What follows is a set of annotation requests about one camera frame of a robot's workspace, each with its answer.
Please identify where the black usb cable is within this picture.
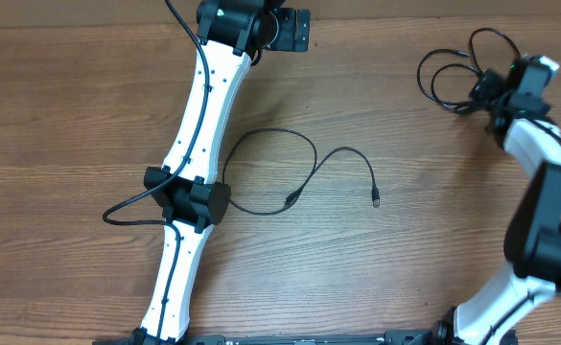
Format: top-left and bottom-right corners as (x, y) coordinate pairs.
(416, 27), (524, 115)
(221, 126), (382, 217)

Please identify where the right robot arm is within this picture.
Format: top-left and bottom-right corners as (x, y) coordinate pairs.
(414, 56), (561, 344)

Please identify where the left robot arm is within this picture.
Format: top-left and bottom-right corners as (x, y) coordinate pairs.
(129, 0), (311, 344)

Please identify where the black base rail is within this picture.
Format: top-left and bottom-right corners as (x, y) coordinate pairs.
(92, 329), (519, 345)

